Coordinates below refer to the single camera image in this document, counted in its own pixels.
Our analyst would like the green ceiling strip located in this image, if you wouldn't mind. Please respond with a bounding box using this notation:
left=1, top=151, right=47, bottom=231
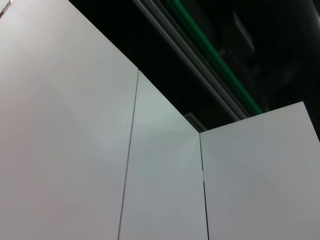
left=167, top=0, right=265, bottom=117

